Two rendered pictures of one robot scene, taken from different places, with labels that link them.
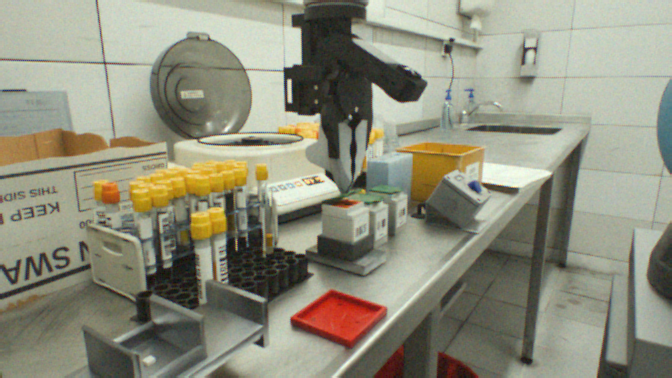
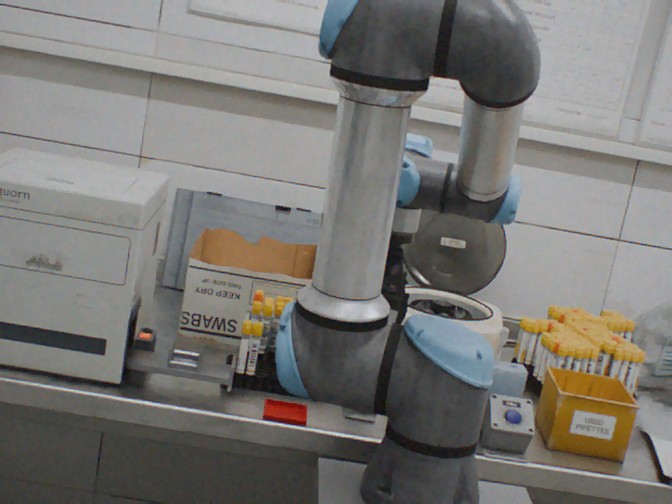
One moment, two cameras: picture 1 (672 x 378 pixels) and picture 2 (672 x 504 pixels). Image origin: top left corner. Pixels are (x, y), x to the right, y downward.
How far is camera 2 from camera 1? 1.39 m
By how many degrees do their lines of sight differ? 52
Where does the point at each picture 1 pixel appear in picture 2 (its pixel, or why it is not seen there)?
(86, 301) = (224, 352)
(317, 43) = not seen: hidden behind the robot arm
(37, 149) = (296, 256)
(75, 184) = (251, 287)
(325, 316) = (281, 409)
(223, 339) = (211, 373)
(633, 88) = not seen: outside the picture
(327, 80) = not seen: hidden behind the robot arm
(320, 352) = (251, 412)
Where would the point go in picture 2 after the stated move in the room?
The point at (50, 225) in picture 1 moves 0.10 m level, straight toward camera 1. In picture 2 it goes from (232, 305) to (207, 316)
